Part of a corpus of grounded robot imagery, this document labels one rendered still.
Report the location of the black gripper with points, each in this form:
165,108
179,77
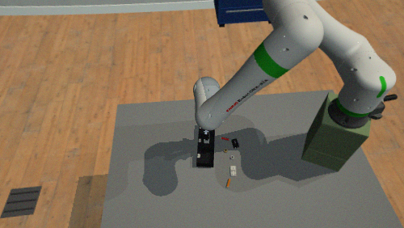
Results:
206,136

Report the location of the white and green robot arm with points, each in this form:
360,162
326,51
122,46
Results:
298,31

